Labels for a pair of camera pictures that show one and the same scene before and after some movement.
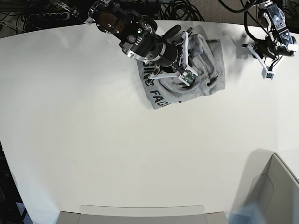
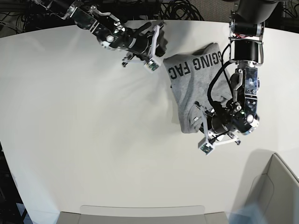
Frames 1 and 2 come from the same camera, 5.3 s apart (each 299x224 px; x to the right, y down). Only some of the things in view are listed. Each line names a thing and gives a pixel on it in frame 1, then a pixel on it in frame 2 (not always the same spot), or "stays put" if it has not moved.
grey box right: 270,187 stays put
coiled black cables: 180,10 stays put
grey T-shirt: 207,58 to 189,74
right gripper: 268,51 to 216,126
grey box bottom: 142,214 stays put
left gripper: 174,56 to 146,48
